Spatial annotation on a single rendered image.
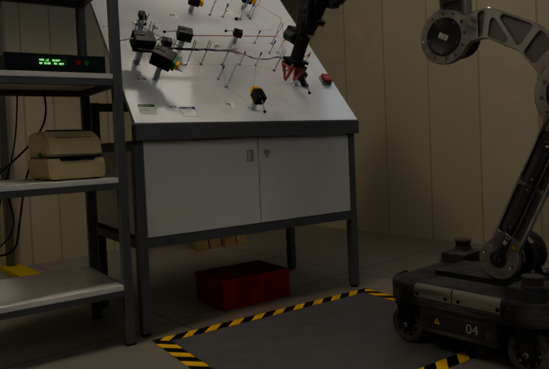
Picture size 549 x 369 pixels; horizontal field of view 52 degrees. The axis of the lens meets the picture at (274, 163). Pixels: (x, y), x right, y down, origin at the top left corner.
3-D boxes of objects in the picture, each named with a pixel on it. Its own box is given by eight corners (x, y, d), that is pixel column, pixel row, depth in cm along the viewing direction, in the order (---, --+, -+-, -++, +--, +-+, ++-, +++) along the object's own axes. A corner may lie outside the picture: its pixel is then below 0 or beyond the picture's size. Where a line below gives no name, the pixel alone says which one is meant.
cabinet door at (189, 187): (261, 222, 257) (257, 137, 256) (148, 237, 227) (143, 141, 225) (259, 222, 259) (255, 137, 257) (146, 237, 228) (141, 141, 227)
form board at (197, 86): (133, 126, 221) (135, 122, 220) (78, -26, 273) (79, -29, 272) (355, 122, 287) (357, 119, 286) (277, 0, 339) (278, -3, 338)
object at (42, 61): (106, 73, 214) (104, 56, 214) (5, 70, 194) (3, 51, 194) (82, 83, 241) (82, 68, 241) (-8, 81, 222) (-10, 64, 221)
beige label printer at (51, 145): (107, 177, 217) (104, 127, 216) (50, 182, 204) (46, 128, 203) (81, 176, 241) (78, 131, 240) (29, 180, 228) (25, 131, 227)
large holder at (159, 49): (131, 60, 244) (138, 34, 235) (167, 77, 247) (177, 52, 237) (125, 68, 239) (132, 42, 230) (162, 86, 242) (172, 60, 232)
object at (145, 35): (105, 54, 240) (112, 27, 230) (145, 56, 249) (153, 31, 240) (109, 64, 236) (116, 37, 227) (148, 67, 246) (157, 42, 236)
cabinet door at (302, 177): (351, 210, 287) (349, 134, 286) (262, 222, 257) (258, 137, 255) (348, 210, 289) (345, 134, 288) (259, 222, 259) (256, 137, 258)
